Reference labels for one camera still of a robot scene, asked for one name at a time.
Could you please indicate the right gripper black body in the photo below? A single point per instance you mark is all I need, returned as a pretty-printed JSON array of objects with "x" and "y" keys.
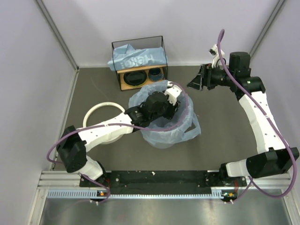
[{"x": 215, "y": 76}]

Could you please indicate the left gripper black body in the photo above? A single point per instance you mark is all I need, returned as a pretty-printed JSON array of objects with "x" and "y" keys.
[{"x": 169, "y": 109}]

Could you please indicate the light blue trash bag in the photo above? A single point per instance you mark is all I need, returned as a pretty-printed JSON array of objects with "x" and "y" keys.
[
  {"x": 185, "y": 118},
  {"x": 126, "y": 56}
]

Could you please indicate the white grey trash bin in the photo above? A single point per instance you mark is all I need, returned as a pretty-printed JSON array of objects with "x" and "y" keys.
[{"x": 163, "y": 139}]

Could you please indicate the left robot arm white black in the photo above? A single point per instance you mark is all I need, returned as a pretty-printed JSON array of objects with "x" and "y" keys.
[{"x": 77, "y": 142}]

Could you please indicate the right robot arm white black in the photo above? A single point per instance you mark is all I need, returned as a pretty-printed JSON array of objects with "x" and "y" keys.
[{"x": 272, "y": 158}]

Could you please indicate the dark blue mug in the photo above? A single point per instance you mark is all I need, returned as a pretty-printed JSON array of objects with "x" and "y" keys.
[{"x": 155, "y": 74}]

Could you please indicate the black plate green rim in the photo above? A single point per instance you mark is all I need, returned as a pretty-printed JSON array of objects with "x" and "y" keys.
[{"x": 135, "y": 78}]

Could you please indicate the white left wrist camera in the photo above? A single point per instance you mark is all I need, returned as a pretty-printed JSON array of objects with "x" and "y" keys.
[{"x": 172, "y": 92}]

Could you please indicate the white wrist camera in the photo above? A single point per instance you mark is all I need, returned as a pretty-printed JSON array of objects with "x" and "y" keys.
[
  {"x": 172, "y": 92},
  {"x": 216, "y": 58}
]

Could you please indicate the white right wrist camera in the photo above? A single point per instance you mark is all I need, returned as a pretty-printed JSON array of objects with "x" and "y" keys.
[{"x": 216, "y": 58}]

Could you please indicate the black wire wooden shelf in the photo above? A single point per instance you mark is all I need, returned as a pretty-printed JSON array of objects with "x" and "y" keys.
[{"x": 140, "y": 43}]

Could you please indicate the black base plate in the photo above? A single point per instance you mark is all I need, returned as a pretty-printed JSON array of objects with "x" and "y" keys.
[{"x": 167, "y": 182}]

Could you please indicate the slotted grey cable duct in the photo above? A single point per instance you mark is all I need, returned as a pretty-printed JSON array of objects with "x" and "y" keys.
[{"x": 101, "y": 193}]

